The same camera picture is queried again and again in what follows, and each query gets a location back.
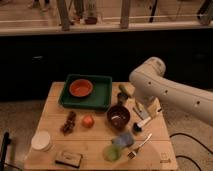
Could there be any orange apple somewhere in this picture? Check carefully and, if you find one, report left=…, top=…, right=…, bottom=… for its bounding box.
left=82, top=115, right=94, bottom=128

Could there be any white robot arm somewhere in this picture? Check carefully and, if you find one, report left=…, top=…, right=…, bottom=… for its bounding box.
left=129, top=57, right=213, bottom=126

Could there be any small dark metal cup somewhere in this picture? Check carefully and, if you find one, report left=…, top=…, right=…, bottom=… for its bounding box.
left=117, top=92, right=128, bottom=106

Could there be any green plastic cup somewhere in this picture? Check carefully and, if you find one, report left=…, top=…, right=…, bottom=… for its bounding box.
left=103, top=144, right=122, bottom=162

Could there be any white paper cup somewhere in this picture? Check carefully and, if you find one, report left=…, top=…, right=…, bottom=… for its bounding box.
left=31, top=131, right=52, bottom=151

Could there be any grey spatula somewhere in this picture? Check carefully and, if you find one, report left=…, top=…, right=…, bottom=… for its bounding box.
left=133, top=107, right=149, bottom=120

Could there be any yellow banana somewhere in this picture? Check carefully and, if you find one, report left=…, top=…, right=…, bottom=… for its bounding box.
left=135, top=100, right=143, bottom=112

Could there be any green cucumber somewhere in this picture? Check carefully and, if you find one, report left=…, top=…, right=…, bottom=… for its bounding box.
left=118, top=84, right=133, bottom=98

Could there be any dark red bowl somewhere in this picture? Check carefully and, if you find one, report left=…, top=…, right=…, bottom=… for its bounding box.
left=107, top=106, right=130, bottom=130

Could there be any silver fork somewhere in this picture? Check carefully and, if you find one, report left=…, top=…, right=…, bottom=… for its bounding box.
left=127, top=133, right=152, bottom=159

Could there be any green plastic tray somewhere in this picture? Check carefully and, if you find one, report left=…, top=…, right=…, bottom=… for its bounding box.
left=58, top=74, right=112, bottom=111

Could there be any orange bowl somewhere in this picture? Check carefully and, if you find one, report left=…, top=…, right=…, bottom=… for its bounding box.
left=69, top=79, right=93, bottom=98

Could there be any dark grape bunch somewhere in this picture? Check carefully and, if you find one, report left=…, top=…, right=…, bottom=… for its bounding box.
left=60, top=111, right=76, bottom=135

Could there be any dark rectangular block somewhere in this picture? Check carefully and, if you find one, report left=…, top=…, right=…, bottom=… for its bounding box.
left=55, top=150, right=82, bottom=168

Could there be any black stand at left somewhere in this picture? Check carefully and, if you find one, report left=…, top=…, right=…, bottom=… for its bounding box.
left=0, top=132, right=11, bottom=171

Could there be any white handled black brush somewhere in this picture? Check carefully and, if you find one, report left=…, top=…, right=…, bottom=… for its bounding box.
left=133, top=117, right=151, bottom=132

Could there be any black floor cable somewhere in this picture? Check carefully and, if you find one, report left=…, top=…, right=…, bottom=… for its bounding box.
left=169, top=132, right=213, bottom=171

